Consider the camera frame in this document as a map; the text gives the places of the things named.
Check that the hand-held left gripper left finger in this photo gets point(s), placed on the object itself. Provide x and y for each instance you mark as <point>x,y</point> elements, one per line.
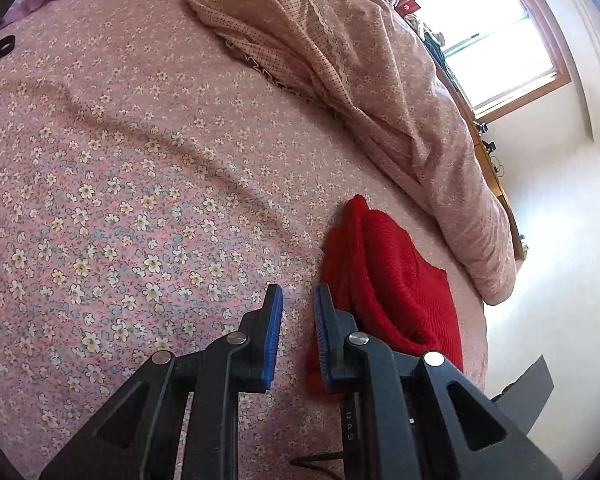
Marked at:
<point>273,335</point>

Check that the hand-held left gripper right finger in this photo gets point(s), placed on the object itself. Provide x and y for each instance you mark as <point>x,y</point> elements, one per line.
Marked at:
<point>323,335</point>

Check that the red knitted sweater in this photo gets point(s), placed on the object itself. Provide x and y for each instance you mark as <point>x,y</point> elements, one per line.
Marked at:
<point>395,270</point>

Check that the hanging dark clothes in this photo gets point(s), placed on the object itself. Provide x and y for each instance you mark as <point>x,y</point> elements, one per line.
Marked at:
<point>432,37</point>

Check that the pink floral quilt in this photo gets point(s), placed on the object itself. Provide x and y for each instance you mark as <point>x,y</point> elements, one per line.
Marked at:
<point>380,85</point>

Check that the wooden framed window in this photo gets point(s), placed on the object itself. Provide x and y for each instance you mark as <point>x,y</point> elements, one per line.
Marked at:
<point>485,35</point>

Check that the wooden bed frame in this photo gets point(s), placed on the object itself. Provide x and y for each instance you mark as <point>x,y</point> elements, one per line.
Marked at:
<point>500,180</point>

